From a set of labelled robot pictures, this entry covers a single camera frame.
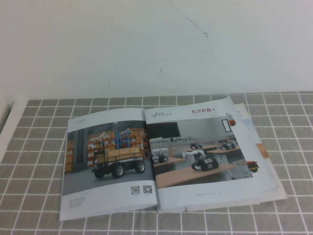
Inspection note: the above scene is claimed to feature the grey checked tablecloth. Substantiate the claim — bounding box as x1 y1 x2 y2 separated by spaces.
0 91 313 235

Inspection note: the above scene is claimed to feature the product catalogue book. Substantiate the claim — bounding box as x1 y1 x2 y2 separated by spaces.
58 96 288 222

